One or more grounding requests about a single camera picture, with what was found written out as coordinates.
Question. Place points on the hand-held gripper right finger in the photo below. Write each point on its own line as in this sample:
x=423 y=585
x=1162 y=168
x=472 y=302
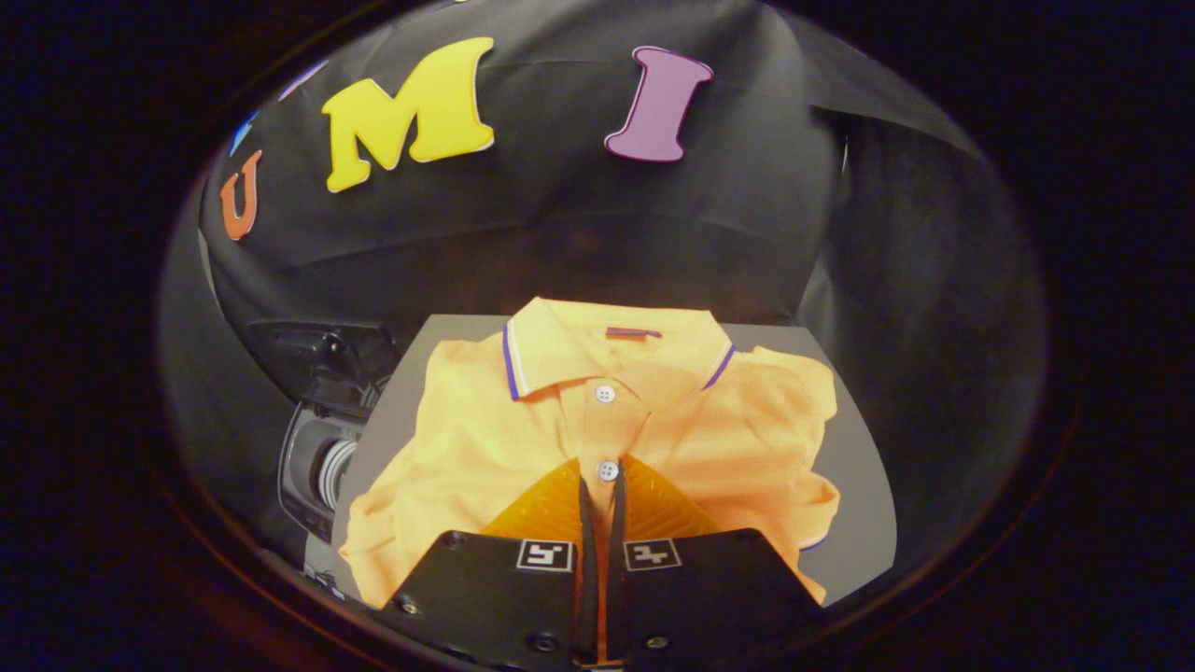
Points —
x=709 y=597

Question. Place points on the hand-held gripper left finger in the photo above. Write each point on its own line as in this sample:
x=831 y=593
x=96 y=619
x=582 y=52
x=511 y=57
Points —
x=485 y=597

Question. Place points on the orange polo shirt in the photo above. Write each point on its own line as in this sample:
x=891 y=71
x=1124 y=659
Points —
x=485 y=420

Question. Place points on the dark washing machine lid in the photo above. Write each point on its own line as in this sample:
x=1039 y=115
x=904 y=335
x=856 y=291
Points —
x=317 y=359

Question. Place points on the beige cabinet with dark top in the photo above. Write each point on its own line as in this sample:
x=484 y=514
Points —
x=859 y=467

